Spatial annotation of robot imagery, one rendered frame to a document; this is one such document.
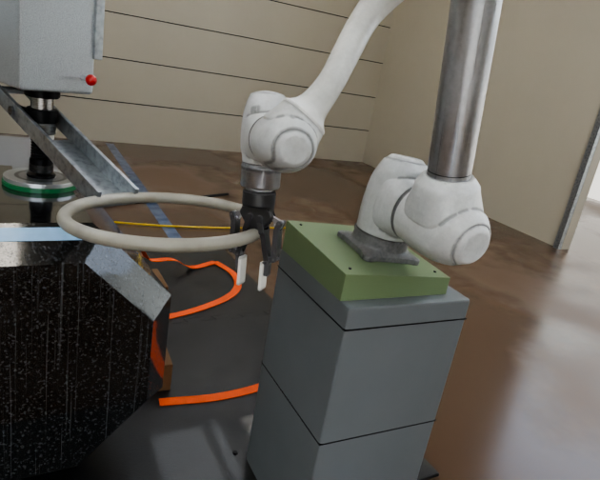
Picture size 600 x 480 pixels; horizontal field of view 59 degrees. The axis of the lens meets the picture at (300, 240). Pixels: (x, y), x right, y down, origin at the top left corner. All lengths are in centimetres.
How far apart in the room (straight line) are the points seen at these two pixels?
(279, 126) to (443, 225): 46
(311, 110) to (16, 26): 94
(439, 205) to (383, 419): 64
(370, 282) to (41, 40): 111
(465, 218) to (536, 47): 524
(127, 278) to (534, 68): 537
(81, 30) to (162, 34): 531
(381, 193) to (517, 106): 506
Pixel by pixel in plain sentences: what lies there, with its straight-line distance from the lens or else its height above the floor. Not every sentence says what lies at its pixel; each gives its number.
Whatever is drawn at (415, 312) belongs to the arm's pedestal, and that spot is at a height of 77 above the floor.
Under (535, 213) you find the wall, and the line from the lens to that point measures 608.
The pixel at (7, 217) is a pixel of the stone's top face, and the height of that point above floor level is 83.
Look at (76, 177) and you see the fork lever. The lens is 155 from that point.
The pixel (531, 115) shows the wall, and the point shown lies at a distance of 624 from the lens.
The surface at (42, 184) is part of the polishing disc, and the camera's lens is 178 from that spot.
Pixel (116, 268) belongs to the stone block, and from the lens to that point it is 156.
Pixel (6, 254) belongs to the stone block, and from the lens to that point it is 149.
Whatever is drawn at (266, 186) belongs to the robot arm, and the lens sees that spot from 116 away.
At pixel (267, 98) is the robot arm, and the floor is 125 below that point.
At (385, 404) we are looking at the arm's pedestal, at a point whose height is 49.
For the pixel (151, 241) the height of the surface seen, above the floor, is 95.
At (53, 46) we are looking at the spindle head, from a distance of 172.
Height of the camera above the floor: 133
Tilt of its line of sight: 18 degrees down
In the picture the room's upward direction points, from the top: 10 degrees clockwise
